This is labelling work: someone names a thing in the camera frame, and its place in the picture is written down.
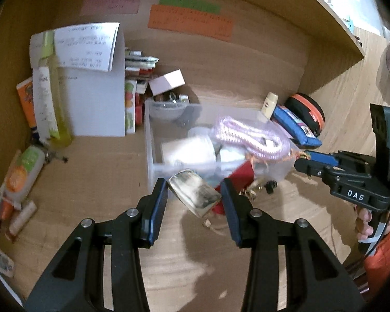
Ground dark shiny foil packet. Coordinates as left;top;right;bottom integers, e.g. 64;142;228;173
167;168;222;218

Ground person's right forearm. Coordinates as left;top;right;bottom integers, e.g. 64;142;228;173
363;217;390;297

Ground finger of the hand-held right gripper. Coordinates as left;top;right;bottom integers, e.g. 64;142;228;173
294;157;329;178
304;149;340;166

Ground green paper note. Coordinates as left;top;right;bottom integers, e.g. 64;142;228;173
159;0;221;15

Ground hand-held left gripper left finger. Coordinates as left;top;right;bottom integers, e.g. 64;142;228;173
24;178;170;312

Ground white paper label strip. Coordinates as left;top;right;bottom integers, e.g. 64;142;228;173
0;237;15;279

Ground blue pouch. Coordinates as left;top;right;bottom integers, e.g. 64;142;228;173
271;105;322;147

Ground cream lip balm tube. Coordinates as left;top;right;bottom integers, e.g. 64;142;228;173
8;200;37;235

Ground glue bottle green orange label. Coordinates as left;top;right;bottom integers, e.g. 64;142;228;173
4;145;46;199

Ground yellow green bottle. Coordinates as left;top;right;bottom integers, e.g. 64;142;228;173
32;30;73;149

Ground small white pink box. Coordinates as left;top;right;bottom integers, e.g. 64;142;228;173
148;69;185;96

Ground orange black round case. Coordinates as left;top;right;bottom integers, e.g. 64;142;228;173
285;93;326;138

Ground cream tube bottle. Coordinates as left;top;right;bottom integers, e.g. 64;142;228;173
261;92;279;118

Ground orange marker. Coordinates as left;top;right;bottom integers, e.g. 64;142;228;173
0;198;14;222

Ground pink cable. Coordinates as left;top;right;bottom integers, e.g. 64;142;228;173
214;116;292;162

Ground orange box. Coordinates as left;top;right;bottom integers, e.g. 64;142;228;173
16;77;40;138

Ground stack of books and packets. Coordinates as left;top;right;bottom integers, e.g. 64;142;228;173
123;48;159;134

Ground clear plastic bin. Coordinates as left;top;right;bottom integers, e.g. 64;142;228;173
144;100;301;196

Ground person's right hand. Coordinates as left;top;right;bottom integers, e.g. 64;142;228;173
355;207;375;242

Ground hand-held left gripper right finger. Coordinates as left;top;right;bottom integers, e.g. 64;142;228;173
220;178;366;312

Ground clear plastic bowl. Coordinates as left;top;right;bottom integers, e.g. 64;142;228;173
148;99;189;123

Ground orange paper note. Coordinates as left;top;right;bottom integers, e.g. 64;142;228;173
147;4;233;42

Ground pale pink cup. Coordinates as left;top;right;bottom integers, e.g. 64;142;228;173
160;136;217;171

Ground gold trinkets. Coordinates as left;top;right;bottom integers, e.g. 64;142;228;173
246;180;277;199

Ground red card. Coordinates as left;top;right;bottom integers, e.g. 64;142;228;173
214;160;256;216

